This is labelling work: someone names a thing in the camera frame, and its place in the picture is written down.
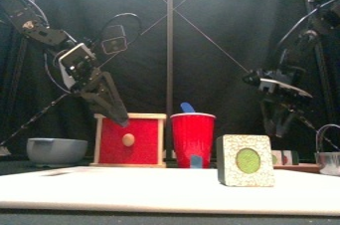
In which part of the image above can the wooden plate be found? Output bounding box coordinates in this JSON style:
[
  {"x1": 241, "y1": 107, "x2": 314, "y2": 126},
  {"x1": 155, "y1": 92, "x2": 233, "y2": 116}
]
[{"x1": 273, "y1": 162, "x2": 322, "y2": 174}]

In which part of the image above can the vertical metal frame pole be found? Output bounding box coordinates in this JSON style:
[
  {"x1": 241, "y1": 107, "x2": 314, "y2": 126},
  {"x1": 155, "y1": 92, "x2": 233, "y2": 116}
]
[{"x1": 166, "y1": 0, "x2": 175, "y2": 161}]

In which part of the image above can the small toy sushi red centre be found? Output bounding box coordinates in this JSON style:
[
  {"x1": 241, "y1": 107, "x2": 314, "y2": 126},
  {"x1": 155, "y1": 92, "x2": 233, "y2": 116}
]
[{"x1": 282, "y1": 149, "x2": 302, "y2": 166}]

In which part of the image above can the small toy sushi green centre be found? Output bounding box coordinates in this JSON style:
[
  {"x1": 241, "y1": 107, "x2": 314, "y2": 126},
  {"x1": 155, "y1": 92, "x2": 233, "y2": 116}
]
[{"x1": 270, "y1": 149, "x2": 285, "y2": 166}]

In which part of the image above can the large toy sushi green centre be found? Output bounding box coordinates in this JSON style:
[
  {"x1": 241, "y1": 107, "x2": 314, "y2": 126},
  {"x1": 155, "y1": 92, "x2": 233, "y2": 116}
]
[{"x1": 215, "y1": 133, "x2": 277, "y2": 188}]

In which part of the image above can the grey bowl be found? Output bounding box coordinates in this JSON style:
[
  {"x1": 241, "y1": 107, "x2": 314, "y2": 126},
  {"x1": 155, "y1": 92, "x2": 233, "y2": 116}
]
[{"x1": 26, "y1": 137, "x2": 90, "y2": 167}]

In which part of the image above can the blue tape piece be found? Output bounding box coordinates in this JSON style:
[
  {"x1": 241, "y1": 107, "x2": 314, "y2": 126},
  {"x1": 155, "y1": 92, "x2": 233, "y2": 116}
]
[{"x1": 189, "y1": 154, "x2": 205, "y2": 169}]

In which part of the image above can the blue knife handle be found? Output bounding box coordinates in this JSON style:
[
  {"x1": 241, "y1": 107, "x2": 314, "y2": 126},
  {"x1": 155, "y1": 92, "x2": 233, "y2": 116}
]
[{"x1": 179, "y1": 102, "x2": 198, "y2": 114}]

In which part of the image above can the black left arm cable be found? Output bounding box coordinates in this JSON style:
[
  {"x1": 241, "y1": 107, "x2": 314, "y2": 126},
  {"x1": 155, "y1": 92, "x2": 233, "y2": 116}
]
[{"x1": 97, "y1": 12, "x2": 146, "y2": 43}]

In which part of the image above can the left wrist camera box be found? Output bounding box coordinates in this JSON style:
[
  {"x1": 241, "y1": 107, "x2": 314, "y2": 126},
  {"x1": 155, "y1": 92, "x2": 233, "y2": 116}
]
[{"x1": 101, "y1": 24, "x2": 131, "y2": 56}]

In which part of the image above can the red wooden box with knob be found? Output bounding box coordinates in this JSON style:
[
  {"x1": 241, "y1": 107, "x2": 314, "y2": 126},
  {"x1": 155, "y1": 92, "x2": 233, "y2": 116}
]
[{"x1": 90, "y1": 112, "x2": 170, "y2": 169}]

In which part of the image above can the white cutting board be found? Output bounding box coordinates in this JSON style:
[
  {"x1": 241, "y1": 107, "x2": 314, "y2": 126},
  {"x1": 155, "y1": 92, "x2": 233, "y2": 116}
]
[{"x1": 0, "y1": 165, "x2": 340, "y2": 217}]

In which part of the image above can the red plastic cup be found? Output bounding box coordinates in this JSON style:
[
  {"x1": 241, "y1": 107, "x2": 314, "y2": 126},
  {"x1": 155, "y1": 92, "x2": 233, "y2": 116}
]
[{"x1": 170, "y1": 112, "x2": 218, "y2": 169}]

